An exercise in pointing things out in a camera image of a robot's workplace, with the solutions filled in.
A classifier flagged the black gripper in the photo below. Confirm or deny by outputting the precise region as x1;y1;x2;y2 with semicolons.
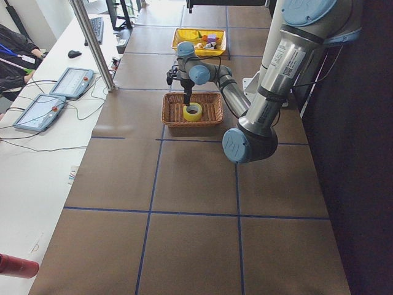
181;7;193;106

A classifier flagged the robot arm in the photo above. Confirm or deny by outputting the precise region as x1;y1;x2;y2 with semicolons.
166;1;364;163

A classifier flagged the black monitor stand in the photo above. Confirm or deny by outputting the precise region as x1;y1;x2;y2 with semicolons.
106;0;141;31

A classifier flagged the panda figurine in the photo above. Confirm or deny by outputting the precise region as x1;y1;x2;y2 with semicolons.
204;42;217;49

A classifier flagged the black keyboard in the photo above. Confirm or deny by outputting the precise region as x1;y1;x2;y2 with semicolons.
89;17;104;45

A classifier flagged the lower teach pendant tablet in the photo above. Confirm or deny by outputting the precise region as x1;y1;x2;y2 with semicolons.
13;93;66;132

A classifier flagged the toy carrot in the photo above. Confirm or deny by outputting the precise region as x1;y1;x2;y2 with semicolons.
196;31;208;42

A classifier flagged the white pillar with base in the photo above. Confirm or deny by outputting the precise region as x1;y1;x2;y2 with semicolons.
243;12;282;102

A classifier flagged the brown wicker basket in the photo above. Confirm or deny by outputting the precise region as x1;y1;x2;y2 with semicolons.
161;92;224;127

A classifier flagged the black computer mouse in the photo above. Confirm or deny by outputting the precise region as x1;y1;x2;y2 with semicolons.
68;50;82;59

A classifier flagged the yellow plastic basket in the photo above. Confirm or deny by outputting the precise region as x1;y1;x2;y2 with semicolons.
172;28;227;56

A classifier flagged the purple foam block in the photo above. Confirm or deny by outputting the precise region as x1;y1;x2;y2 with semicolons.
207;34;216;43

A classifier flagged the yellow tape roll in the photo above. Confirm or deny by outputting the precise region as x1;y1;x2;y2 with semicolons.
183;102;203;122

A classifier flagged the toy croissant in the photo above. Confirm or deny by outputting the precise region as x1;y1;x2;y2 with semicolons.
194;43;204;49

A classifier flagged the red bottle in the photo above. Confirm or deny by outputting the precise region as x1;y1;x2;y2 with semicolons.
0;254;39;278

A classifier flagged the aluminium frame post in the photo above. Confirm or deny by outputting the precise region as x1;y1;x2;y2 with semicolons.
69;0;115;92

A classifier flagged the seated person in black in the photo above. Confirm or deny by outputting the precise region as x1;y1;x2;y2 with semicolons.
1;25;46;101

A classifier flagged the teach pendant tablet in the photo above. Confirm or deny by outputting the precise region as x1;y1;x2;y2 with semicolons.
13;93;66;132
49;68;94;100

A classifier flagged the upper teach pendant tablet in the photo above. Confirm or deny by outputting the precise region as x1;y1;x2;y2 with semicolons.
49;68;94;100

